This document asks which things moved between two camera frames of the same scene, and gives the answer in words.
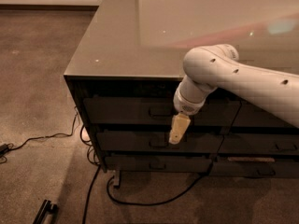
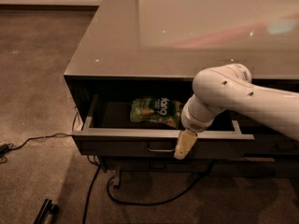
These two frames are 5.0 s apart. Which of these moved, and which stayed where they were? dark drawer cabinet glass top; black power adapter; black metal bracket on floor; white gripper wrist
Moved: white gripper wrist
Stayed: black power adapter; black metal bracket on floor; dark drawer cabinet glass top
